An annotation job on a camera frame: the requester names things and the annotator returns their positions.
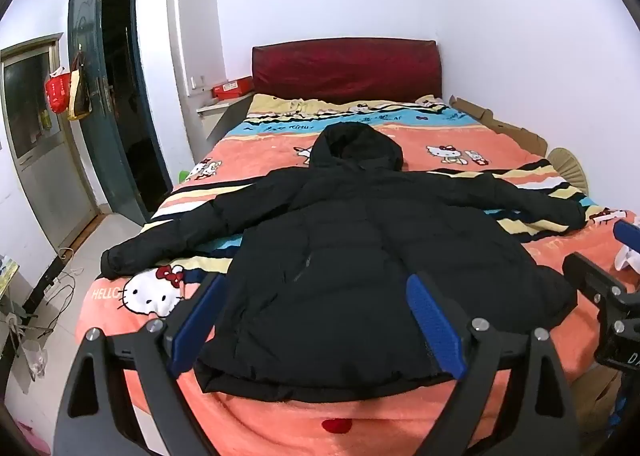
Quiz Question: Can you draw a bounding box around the dark green door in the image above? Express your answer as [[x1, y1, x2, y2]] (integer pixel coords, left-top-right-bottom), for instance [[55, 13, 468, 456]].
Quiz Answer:
[[67, 0, 151, 227]]

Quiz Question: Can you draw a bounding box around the straw hand fan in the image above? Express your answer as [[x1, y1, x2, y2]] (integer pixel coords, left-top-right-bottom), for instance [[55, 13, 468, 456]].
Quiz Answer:
[[547, 147, 587, 192]]

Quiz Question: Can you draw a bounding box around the red box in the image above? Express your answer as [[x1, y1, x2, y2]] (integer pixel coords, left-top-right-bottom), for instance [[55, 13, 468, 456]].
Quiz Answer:
[[211, 77, 255, 100]]

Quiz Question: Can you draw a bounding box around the cartoon cat printed blanket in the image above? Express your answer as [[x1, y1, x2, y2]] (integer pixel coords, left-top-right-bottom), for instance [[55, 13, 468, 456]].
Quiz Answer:
[[75, 93, 640, 456]]

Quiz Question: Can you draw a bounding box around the red plastic bag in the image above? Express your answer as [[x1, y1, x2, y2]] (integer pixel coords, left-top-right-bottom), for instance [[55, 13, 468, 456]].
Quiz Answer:
[[45, 67, 68, 114]]

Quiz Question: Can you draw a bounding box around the yellow shopping bag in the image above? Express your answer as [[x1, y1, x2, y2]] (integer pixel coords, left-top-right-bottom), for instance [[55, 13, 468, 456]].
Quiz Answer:
[[67, 53, 93, 122]]

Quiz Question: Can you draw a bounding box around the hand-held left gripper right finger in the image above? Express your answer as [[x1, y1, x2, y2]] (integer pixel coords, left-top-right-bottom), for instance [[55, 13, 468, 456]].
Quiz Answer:
[[405, 273, 586, 456]]

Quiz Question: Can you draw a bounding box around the white cable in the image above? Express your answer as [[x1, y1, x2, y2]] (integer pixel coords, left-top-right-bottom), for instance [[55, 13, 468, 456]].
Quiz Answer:
[[47, 246, 77, 294]]

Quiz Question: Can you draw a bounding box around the black hooded puffer jacket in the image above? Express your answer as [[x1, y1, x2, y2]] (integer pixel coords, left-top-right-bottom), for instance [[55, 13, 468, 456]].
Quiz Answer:
[[100, 122, 587, 404]]

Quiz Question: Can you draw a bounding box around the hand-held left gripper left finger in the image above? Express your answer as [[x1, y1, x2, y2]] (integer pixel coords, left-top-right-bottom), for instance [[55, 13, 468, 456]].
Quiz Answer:
[[52, 272, 228, 456]]

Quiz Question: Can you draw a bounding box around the white bedside shelf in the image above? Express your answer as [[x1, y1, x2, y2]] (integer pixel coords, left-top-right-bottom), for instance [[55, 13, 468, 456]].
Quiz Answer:
[[196, 92, 256, 144]]

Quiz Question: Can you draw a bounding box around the grey metal door with window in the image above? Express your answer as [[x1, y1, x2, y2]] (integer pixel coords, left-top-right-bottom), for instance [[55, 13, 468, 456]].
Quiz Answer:
[[0, 33, 98, 252]]

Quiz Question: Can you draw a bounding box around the brown cardboard sheet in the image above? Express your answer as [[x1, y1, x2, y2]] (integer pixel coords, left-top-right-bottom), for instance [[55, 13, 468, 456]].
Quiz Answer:
[[449, 95, 548, 154]]

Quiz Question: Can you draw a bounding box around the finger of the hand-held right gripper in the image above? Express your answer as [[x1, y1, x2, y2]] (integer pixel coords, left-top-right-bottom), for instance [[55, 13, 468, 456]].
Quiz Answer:
[[562, 252, 628, 304], [614, 220, 640, 257]]

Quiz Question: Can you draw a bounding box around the clear plastic bag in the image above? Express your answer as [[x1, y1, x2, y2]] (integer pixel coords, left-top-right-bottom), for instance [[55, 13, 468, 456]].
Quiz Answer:
[[24, 340, 49, 382]]

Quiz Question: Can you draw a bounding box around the dark red headboard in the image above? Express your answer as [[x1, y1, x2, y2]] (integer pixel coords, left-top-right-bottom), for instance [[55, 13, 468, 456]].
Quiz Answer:
[[251, 38, 443, 103]]

